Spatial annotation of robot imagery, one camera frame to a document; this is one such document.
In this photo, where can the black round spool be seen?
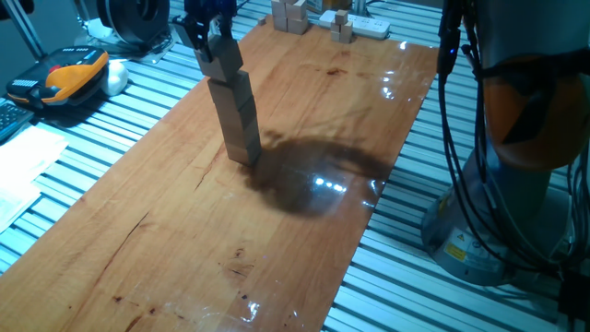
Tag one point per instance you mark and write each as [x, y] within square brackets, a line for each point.
[133, 20]

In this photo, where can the small stacked wood pieces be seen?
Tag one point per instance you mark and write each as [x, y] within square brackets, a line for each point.
[343, 25]

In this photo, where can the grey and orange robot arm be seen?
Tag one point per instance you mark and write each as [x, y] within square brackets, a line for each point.
[516, 115]

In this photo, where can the light wooden cube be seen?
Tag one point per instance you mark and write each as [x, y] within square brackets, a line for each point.
[232, 92]
[246, 154]
[226, 60]
[239, 115]
[242, 134]

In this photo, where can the tiny wooden block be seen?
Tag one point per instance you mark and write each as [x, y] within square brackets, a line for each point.
[263, 20]

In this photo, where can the black computer keyboard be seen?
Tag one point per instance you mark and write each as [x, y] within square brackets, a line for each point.
[11, 117]

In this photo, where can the thin grey metal rod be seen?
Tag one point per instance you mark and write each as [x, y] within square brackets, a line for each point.
[83, 14]

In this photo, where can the grey metal strut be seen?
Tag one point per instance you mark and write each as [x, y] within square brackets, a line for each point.
[25, 30]

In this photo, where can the white computer mouse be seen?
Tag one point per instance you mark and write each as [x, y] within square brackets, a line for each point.
[115, 77]

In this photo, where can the stacked wooden block pile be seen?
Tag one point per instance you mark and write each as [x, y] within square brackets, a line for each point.
[290, 18]

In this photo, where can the white paper sheets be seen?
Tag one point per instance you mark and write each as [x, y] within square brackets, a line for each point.
[23, 170]

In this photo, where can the orange and black teach pendant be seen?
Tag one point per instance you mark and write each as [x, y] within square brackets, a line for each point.
[64, 74]

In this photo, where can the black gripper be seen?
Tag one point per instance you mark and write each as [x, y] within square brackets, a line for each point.
[209, 8]

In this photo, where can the glossy brown wooden board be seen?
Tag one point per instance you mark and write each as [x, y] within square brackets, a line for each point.
[138, 258]

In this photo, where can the white power strip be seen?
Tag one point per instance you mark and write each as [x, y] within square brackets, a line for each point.
[373, 27]

